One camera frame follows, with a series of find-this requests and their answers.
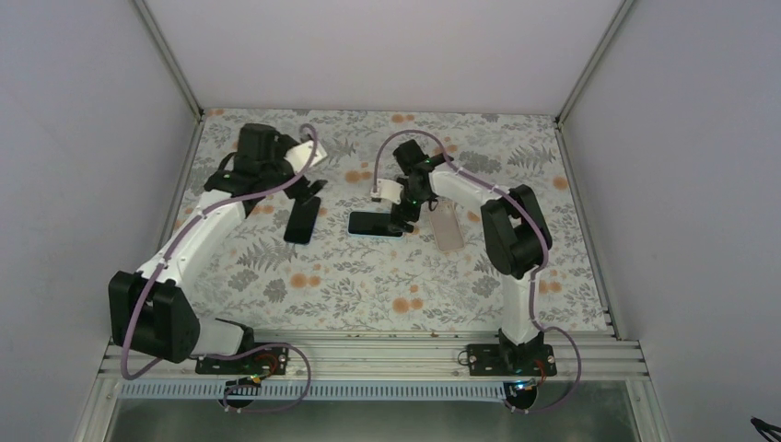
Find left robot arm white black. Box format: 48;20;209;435
108;123;327;373

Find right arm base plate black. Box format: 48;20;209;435
465;343;558;377

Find dark blue phone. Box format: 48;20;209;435
284;196;321;245

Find black cable at corner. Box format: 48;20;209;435
750;417;781;442

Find floral patterned table mat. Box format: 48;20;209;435
178;109;607;332

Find beige phone case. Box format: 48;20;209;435
426;200;465;253

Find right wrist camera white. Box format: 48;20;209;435
370;179;404;204

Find left aluminium frame post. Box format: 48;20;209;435
130;0;204;121

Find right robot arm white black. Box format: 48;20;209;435
389;141;553;375

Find right aluminium frame post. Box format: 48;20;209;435
555;0;635;128

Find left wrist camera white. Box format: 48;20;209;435
285;140;328;173

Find slotted cable duct grey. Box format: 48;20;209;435
118;379;505;402

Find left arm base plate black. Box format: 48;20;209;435
195;347;289;377

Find aluminium mounting rail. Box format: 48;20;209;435
97;329;649;383

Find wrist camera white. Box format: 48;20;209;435
285;140;328;173
370;179;404;204

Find aluminium frame post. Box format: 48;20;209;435
555;0;635;128
130;0;204;121

